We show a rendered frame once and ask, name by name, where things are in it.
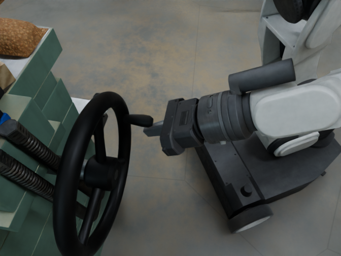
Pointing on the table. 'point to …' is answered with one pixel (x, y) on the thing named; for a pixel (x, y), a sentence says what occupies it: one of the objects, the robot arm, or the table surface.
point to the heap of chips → (19, 37)
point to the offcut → (5, 76)
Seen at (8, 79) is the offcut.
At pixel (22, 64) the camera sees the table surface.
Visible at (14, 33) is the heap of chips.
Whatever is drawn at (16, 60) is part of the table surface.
